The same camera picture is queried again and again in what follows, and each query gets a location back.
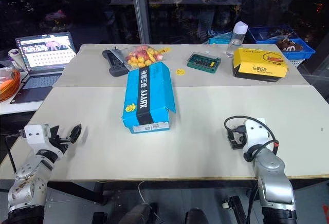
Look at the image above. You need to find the blue cardboard box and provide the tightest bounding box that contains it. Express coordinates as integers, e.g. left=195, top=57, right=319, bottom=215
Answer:
left=121, top=62, right=177, bottom=135

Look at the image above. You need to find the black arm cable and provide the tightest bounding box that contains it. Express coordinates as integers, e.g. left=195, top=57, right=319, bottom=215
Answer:
left=5, top=130, right=26, bottom=175
left=224, top=116, right=280, bottom=163

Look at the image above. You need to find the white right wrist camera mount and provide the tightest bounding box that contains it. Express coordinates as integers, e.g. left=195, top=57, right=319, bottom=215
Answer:
left=242, top=118, right=273, bottom=156

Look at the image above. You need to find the dark rounded shape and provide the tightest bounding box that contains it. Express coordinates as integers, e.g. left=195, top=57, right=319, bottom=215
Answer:
left=184, top=207, right=209, bottom=224
left=120, top=202, right=158, bottom=224

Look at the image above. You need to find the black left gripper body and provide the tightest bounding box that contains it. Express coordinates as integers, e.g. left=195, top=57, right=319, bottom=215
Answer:
left=48, top=133, right=70, bottom=156

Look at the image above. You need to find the orange coiled cable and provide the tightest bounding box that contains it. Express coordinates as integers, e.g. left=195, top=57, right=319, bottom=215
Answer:
left=0, top=69, right=22, bottom=102

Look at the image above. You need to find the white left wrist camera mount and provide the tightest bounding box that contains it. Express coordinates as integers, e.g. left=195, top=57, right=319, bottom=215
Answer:
left=24, top=124, right=51, bottom=146

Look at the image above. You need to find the clear bottle with white cap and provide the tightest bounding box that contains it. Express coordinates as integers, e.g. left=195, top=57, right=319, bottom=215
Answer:
left=226, top=21, right=249, bottom=59

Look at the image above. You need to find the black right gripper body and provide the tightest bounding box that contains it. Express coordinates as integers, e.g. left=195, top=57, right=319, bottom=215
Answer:
left=226, top=125, right=247, bottom=142

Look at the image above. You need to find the white cup with purple lid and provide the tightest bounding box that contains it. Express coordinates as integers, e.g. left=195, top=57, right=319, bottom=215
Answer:
left=7, top=48, right=23, bottom=71

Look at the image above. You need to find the black table leg frame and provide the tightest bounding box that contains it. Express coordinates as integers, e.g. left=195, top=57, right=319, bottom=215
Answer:
left=47, top=180, right=109, bottom=206

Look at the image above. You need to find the large blue plastic bin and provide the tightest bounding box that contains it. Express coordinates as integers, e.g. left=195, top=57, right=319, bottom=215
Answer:
left=247, top=25, right=317, bottom=61

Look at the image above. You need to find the green screwdriver bit case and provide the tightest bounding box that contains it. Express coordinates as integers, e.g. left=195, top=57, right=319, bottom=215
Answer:
left=186, top=52, right=222, bottom=74

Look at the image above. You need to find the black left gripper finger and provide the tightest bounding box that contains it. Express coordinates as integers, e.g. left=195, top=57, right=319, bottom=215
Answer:
left=67, top=123, right=83, bottom=144
left=49, top=125, right=61, bottom=139

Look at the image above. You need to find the open grey laptop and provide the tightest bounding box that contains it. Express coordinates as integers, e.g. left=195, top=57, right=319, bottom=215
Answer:
left=9, top=31, right=78, bottom=105

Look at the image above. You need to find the white plastic basket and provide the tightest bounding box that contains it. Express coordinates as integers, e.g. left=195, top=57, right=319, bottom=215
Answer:
left=284, top=57, right=307, bottom=67

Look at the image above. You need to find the white side table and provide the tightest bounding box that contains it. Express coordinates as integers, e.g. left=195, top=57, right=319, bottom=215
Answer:
left=0, top=60, right=65, bottom=116

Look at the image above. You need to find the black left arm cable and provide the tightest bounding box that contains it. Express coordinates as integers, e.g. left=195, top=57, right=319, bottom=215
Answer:
left=5, top=130, right=26, bottom=175

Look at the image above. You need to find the small blue plastic crate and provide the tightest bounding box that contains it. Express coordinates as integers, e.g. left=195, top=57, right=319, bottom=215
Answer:
left=207, top=32, right=235, bottom=46

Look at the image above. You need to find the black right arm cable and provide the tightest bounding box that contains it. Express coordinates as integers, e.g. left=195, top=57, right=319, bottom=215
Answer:
left=224, top=116, right=280, bottom=163

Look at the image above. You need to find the thin white cable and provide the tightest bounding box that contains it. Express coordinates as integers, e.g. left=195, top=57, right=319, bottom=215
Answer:
left=137, top=181, right=148, bottom=204

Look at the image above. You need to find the yellow duck print box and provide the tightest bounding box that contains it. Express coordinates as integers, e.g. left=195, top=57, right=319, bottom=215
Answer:
left=232, top=47, right=290, bottom=83

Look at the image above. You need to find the brown plush toy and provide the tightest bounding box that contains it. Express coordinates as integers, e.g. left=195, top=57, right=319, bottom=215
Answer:
left=276, top=38, right=304, bottom=53

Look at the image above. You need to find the black device under table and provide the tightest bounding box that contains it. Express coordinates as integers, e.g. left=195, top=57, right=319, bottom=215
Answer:
left=221, top=195, right=243, bottom=217

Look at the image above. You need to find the grey window frame post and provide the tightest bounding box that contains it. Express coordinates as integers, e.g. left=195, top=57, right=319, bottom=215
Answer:
left=129, top=0, right=151, bottom=45

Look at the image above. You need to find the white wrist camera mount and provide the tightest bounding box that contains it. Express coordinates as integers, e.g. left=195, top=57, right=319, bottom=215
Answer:
left=24, top=124, right=51, bottom=146
left=242, top=118, right=273, bottom=156

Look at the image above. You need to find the clear bag of toy fruit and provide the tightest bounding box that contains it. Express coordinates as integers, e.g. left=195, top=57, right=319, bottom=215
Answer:
left=124, top=44, right=166, bottom=71

